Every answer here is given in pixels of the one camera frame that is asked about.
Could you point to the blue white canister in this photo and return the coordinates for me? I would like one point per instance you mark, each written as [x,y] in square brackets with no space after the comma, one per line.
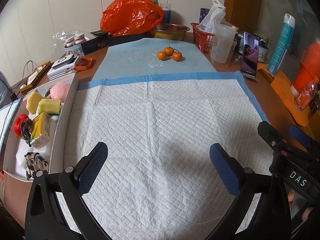
[166,15]

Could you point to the pink plush ball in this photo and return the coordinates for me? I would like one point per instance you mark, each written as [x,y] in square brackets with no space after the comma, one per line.
[60,91]

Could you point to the white flat box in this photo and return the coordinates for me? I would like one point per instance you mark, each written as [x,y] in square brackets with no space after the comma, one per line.
[60,73]

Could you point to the yellow green scouring sponge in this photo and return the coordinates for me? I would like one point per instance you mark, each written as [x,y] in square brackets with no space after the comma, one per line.
[48,105]

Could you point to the metal basin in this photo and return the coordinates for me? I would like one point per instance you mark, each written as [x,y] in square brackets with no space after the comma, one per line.
[170,33]

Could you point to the orange plastic bag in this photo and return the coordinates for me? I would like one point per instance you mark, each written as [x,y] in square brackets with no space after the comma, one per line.
[130,15]

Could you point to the white quilted pad blue border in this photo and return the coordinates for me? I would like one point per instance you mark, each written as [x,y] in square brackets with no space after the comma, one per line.
[160,130]

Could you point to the white cardboard box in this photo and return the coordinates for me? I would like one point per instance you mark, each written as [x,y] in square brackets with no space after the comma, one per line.
[62,135]

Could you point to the orange plastic band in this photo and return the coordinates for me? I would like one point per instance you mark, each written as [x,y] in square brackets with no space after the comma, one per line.
[86,67]

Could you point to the clear plastic bag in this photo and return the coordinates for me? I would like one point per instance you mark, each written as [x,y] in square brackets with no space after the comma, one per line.
[58,36]

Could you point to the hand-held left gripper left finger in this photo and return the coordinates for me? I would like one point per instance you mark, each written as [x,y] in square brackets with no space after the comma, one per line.
[90,170]

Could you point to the orange ribbed container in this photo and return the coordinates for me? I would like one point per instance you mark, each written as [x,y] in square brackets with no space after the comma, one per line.
[307,72]

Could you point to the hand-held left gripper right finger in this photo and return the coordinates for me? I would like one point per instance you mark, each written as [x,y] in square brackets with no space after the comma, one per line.
[225,170]

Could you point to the white sheet blue edge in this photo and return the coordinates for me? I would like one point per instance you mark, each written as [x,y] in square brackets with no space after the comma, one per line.
[7,120]

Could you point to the round printed tin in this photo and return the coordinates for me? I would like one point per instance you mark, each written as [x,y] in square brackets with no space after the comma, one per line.
[263,53]

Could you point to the white phone stand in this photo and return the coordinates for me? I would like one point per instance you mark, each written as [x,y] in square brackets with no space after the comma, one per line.
[250,76]

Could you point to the jar with orange lid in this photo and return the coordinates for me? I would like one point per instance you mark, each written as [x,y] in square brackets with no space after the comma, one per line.
[80,38]
[69,41]

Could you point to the black smartphone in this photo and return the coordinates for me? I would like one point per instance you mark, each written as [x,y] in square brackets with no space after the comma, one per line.
[250,55]

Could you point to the teal spray can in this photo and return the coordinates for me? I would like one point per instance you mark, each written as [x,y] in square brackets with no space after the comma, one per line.
[281,45]

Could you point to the wooden tray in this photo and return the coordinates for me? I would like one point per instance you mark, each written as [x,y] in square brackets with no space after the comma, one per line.
[42,73]

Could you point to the person's right hand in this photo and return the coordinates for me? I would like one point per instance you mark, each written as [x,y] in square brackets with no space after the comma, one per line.
[291,196]

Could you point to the red plush toy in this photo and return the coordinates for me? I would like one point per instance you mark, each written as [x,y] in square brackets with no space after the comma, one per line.
[20,125]

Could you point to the orange drink bottle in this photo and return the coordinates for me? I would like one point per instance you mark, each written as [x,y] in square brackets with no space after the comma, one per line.
[305,96]

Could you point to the dark grey scrunchie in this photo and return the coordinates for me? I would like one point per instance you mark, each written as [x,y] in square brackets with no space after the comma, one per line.
[26,130]

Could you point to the white plastic bag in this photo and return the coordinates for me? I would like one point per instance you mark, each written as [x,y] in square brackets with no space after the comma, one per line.
[212,17]

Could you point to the clear plastic pitcher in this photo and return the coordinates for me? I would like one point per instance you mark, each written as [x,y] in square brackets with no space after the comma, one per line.
[221,45]

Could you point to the dark blue can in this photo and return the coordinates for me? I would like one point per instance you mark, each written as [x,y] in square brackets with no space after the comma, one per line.
[203,15]

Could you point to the yellow tissue pack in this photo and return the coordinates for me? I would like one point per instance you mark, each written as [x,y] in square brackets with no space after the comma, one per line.
[41,130]

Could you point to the white power bank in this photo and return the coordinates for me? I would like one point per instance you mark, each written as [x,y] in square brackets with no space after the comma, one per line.
[62,61]

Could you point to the orange cloth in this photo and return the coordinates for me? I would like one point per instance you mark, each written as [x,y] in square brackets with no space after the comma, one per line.
[287,92]

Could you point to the camouflage cloth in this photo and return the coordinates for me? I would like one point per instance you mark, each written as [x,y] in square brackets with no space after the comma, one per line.
[35,162]

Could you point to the light blue pad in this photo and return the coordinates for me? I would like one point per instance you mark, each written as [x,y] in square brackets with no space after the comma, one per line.
[120,62]

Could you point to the red plastic basket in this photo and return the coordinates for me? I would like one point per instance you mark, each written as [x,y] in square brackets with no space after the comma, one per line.
[200,38]

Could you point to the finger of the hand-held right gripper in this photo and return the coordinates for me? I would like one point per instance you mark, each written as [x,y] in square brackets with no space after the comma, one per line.
[271,140]
[301,136]

